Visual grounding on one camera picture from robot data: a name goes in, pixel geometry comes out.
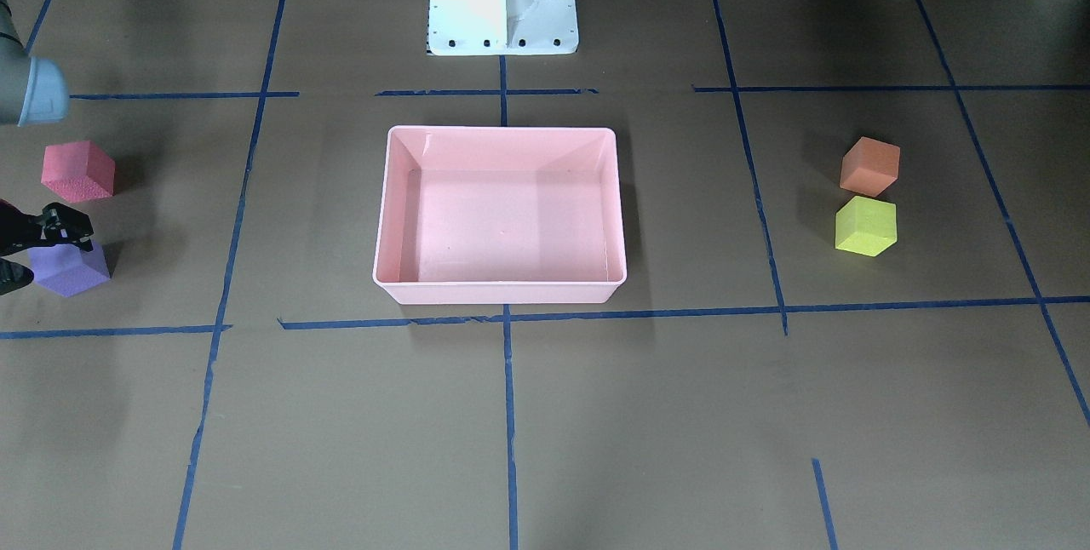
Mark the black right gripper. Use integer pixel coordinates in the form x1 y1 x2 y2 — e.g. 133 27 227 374
1 200 95 295

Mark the purple foam block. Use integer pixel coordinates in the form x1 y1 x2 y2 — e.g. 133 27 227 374
28 240 112 297

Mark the yellow foam block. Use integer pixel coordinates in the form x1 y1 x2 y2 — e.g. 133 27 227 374
835 196 898 256

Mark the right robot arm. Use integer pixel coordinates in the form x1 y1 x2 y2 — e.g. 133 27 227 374
1 0 94 256

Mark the pink plastic bin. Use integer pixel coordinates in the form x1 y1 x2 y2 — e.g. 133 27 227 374
371 126 628 306

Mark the red foam block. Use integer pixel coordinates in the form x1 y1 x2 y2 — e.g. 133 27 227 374
40 140 116 203

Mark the orange foam block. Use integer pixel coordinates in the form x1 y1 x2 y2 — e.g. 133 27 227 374
840 136 903 198

